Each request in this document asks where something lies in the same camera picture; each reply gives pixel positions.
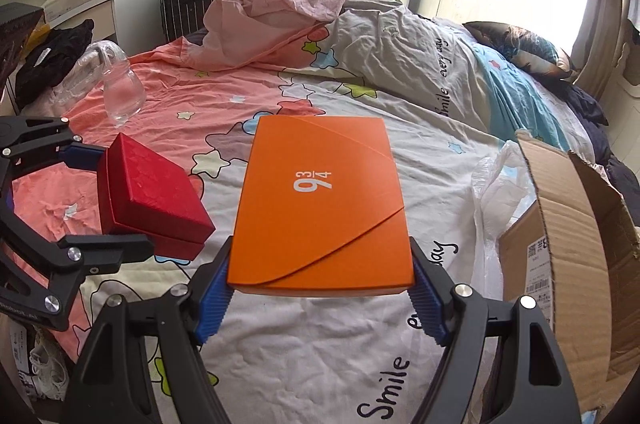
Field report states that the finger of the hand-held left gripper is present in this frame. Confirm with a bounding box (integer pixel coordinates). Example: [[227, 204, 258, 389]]
[[0, 116, 108, 177], [0, 204, 156, 305]]

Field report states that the clear plastic bag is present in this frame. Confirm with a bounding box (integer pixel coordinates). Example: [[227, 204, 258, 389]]
[[52, 41, 132, 105]]

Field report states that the black clothing pile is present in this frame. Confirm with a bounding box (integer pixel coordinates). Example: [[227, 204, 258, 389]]
[[15, 20, 97, 111]]

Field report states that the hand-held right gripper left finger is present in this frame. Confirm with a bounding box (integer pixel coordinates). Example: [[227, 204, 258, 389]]
[[62, 236, 236, 424]]

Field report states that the dark navy blanket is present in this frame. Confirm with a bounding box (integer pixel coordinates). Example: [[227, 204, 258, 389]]
[[564, 81, 640, 225]]

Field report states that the dark patterned pillow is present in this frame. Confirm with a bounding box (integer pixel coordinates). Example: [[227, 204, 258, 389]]
[[462, 20, 574, 80]]

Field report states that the orange box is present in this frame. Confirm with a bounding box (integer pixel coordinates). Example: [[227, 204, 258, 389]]
[[226, 115, 416, 297]]

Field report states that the red gift box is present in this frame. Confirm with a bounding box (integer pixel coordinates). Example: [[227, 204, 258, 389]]
[[96, 133, 217, 261]]

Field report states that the white desk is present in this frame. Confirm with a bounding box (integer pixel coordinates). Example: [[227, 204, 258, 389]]
[[42, 0, 124, 50]]

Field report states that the dark textured box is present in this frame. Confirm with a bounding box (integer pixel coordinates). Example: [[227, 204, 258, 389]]
[[0, 2, 44, 80]]

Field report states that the printed star bedsheet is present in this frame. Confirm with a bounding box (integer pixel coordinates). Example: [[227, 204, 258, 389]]
[[10, 36, 566, 424]]

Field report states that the white sneaker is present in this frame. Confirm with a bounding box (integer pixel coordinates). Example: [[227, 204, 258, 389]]
[[27, 336, 69, 401]]

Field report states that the white plastic bag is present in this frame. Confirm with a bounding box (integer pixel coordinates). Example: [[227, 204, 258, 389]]
[[470, 140, 540, 285]]

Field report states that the crumpled printed duvet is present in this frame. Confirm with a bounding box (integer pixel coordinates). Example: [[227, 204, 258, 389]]
[[182, 0, 581, 149]]

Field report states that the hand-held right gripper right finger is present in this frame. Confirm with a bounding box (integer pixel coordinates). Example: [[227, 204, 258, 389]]
[[407, 238, 583, 424]]

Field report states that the cardboard box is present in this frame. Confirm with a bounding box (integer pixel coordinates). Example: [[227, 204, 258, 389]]
[[482, 129, 640, 410]]

